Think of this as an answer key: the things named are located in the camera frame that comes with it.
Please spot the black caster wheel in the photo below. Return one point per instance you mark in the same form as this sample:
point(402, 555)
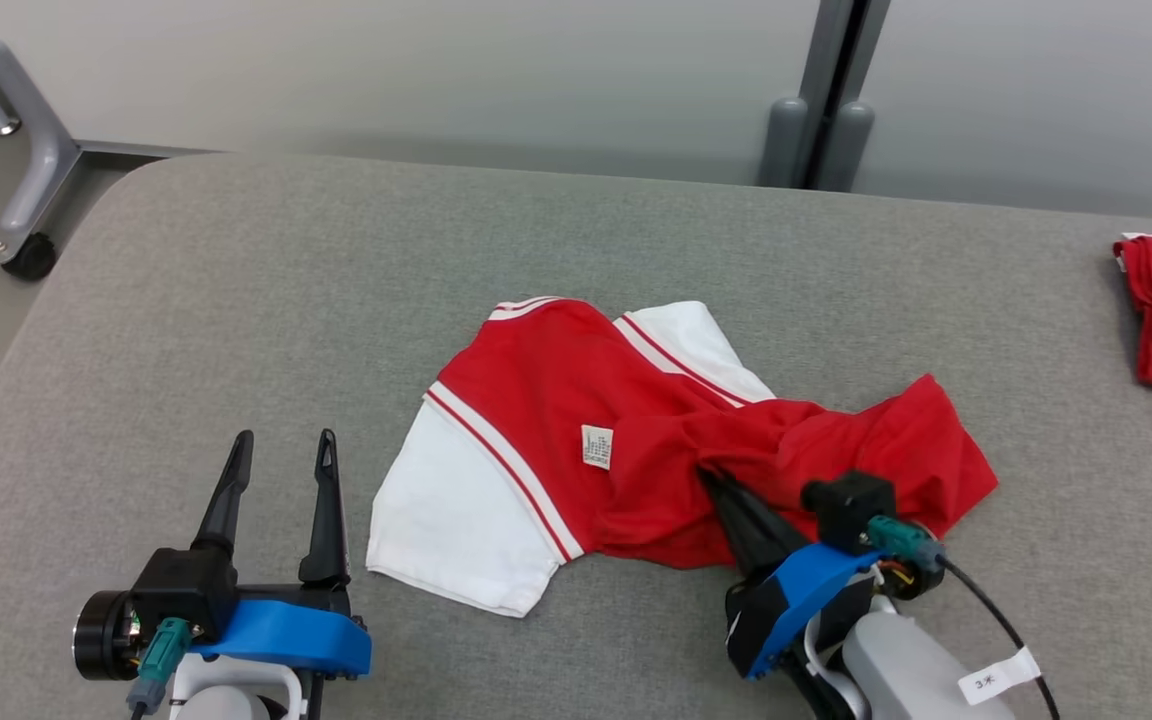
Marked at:
point(31, 258)

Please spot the grey metal frame leg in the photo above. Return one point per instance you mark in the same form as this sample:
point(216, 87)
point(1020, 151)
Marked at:
point(36, 150)

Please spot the grey rounded post foot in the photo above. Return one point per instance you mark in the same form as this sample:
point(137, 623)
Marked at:
point(784, 145)
point(846, 150)

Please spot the red and white jersey shirt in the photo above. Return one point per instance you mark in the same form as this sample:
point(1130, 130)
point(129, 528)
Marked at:
point(556, 400)

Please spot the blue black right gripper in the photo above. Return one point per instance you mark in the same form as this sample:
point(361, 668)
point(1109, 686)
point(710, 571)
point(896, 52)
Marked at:
point(806, 590)

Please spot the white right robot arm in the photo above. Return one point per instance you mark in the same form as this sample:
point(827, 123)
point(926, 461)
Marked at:
point(896, 670)

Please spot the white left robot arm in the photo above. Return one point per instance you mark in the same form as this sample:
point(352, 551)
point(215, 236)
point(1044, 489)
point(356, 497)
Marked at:
point(236, 695)

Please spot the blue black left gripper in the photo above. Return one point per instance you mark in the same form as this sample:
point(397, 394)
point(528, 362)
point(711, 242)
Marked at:
point(286, 635)

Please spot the grey vertical partition post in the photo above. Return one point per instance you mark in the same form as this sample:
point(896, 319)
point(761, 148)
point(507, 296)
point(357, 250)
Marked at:
point(841, 60)

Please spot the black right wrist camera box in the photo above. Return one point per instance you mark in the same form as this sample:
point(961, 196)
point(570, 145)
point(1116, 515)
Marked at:
point(851, 510)

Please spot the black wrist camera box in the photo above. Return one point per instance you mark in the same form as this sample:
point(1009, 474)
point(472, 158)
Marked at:
point(181, 590)
point(851, 510)

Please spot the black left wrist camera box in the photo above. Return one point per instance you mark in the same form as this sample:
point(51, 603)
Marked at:
point(181, 590)

